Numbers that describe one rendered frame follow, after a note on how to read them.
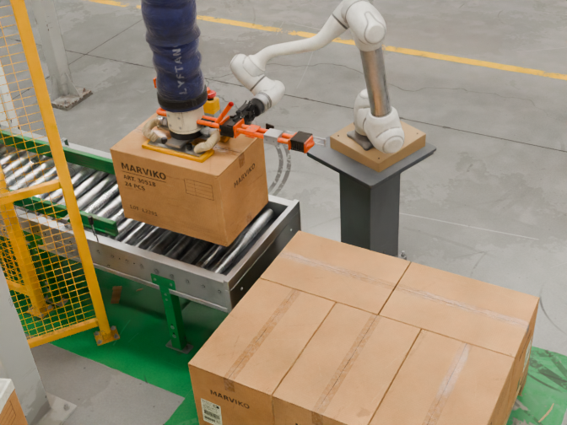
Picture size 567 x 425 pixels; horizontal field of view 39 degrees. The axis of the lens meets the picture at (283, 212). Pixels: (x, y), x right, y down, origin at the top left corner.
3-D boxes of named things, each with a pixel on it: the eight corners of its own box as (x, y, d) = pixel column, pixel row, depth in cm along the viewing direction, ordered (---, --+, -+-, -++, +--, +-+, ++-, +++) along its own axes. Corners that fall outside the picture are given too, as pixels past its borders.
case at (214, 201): (124, 217, 394) (109, 148, 371) (170, 176, 422) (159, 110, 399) (228, 247, 370) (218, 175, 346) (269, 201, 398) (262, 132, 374)
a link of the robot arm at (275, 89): (265, 115, 376) (245, 95, 375) (281, 100, 387) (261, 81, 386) (277, 102, 368) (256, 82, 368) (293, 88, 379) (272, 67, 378)
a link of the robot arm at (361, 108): (378, 115, 418) (378, 79, 404) (391, 134, 404) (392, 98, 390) (349, 122, 415) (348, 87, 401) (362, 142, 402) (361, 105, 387)
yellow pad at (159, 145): (142, 147, 370) (139, 138, 367) (154, 137, 377) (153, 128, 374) (202, 164, 355) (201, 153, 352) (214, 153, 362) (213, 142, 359)
